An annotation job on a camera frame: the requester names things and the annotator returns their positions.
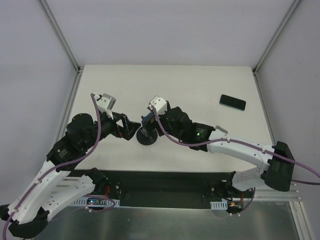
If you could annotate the left white cable duct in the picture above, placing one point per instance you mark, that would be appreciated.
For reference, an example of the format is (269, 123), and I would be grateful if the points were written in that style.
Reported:
(94, 202)

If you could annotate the right aluminium frame post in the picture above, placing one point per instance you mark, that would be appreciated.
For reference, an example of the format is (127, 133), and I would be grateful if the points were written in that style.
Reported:
(295, 4)

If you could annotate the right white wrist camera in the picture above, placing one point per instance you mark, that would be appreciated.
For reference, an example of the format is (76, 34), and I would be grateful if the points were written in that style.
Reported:
(159, 104)

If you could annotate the right white cable duct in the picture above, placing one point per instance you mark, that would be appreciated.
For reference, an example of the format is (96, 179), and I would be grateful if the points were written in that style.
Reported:
(219, 205)

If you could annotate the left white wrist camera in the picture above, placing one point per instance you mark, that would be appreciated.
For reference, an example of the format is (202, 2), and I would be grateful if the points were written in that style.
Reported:
(105, 103)

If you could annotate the silver folding phone stand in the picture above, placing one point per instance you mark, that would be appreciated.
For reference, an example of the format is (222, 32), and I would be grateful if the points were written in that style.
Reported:
(221, 129)

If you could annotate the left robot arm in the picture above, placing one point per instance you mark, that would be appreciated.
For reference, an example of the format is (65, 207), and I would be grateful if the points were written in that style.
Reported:
(31, 212)

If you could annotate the left aluminium frame post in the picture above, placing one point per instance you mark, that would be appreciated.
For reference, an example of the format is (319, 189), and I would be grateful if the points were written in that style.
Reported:
(59, 34)

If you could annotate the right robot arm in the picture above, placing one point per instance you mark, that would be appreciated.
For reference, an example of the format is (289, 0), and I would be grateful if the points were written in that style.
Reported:
(273, 164)

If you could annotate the black round-base phone stand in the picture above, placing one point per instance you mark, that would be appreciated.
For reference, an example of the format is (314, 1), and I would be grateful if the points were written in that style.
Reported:
(146, 138)

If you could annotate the blue-edged black phone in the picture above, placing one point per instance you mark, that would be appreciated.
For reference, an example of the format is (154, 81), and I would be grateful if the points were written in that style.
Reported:
(148, 120)

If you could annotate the white cable duct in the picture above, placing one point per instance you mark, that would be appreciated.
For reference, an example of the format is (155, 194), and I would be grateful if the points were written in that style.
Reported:
(219, 205)
(94, 202)

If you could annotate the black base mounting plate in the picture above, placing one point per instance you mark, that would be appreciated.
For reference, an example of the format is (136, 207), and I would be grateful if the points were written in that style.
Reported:
(172, 190)

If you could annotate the aluminium frame post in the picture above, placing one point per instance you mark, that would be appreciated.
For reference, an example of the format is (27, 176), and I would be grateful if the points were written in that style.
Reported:
(295, 4)
(59, 34)

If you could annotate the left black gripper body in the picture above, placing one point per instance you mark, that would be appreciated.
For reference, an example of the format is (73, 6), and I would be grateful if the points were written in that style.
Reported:
(120, 125)

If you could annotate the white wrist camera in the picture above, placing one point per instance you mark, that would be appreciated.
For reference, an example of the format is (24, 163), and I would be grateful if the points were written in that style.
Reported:
(159, 104)
(105, 103)

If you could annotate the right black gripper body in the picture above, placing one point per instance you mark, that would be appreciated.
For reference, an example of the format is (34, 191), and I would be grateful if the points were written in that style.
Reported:
(152, 122)

